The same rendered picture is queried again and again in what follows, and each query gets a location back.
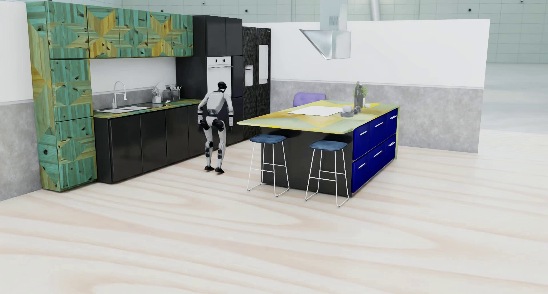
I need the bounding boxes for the purple chair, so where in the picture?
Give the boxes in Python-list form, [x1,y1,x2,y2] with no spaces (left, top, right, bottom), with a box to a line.
[293,92,327,108]

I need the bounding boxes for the black tall oven cabinet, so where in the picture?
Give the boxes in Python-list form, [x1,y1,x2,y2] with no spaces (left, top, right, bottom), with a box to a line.
[176,15,245,147]

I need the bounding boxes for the steel range hood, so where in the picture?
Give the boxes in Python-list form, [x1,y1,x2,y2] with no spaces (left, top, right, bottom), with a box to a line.
[299,0,352,60]

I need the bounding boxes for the kitchen island blue drawers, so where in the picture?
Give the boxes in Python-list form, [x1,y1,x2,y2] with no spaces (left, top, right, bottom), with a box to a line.
[236,100,401,198]

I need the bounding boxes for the green patterned wall cabinets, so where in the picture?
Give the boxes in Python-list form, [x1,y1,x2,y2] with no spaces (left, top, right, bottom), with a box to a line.
[86,6,194,59]

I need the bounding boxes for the dark utensil holder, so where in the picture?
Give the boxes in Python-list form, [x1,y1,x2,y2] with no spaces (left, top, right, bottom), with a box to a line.
[163,85,182,102]

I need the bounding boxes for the black speckled refrigerator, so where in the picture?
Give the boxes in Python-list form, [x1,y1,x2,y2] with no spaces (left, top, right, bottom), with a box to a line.
[242,26,271,141]

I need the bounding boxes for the black base cabinet row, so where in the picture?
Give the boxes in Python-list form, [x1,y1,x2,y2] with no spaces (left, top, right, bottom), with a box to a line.
[93,99,215,184]

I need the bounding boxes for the white induction cooktop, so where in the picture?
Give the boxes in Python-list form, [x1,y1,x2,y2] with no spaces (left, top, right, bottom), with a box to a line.
[287,105,344,117]

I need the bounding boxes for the green patterned tall wood cabinet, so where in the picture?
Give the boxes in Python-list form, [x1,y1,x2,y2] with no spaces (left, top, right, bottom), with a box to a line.
[26,1,98,192]

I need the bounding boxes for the white humanoid robot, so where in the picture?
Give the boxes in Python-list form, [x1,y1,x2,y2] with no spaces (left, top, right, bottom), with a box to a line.
[197,81,235,174]

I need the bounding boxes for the chrome gooseneck faucet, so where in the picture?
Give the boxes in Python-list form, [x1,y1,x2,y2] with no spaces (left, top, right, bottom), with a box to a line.
[112,80,128,109]

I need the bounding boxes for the white kitchen sink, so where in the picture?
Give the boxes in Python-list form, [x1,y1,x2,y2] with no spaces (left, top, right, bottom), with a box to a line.
[101,106,151,114]

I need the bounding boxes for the white built-in oven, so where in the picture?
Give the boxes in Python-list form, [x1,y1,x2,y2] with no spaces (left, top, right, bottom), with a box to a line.
[206,56,233,99]

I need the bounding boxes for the blue seat white bar stool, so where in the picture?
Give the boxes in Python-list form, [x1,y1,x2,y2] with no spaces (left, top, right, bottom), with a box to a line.
[247,134,291,198]
[304,140,350,208]

